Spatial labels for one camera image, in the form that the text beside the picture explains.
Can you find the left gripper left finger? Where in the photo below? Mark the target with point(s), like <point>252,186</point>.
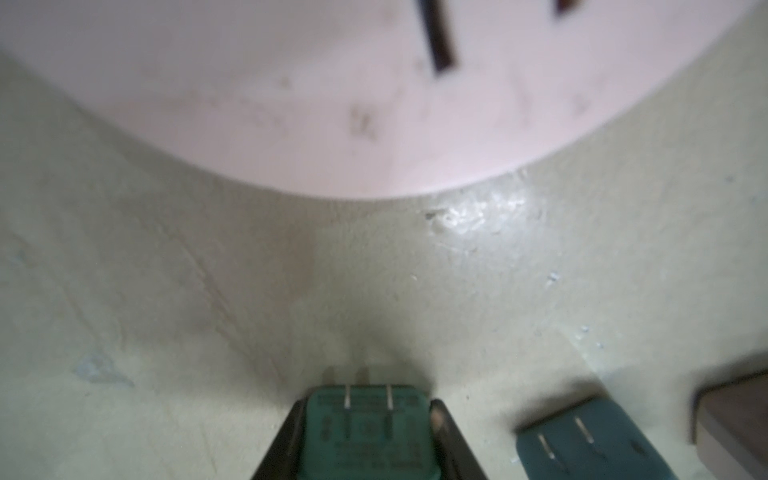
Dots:
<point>281,461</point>

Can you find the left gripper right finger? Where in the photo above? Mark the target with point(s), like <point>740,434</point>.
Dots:
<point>455,457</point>

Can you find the green plug adapter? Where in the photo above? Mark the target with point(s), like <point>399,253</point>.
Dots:
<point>368,432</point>

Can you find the pink plug adapter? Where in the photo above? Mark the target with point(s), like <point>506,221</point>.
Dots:
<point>731,428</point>

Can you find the teal plug adapter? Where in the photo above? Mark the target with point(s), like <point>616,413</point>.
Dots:
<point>595,439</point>

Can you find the pink round power strip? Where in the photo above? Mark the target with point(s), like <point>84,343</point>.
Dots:
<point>360,99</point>

